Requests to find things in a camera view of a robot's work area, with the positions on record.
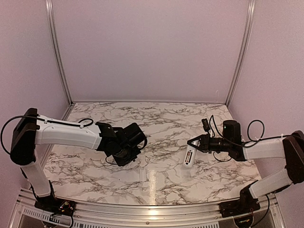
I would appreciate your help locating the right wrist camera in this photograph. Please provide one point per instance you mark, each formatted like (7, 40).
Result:
(206, 126)

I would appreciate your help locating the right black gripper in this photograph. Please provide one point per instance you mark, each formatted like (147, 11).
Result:
(204, 143)

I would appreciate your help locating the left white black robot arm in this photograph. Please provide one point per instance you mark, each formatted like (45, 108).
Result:
(34, 129)

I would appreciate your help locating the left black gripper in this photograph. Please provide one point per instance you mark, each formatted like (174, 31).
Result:
(121, 162)

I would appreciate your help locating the white remote control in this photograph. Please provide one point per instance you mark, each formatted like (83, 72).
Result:
(194, 151)

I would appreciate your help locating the left aluminium frame post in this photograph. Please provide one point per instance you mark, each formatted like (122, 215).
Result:
(55, 44)

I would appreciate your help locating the aluminium frame post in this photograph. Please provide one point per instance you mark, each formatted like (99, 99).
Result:
(55, 44)
(243, 50)

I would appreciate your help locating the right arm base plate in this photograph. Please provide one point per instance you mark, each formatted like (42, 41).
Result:
(237, 207)

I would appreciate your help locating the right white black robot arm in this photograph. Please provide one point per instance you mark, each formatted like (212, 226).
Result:
(289, 147)

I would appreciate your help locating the front aluminium rail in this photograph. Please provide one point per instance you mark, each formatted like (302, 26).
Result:
(101, 215)

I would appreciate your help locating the right aluminium frame post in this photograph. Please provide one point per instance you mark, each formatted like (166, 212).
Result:
(243, 50)

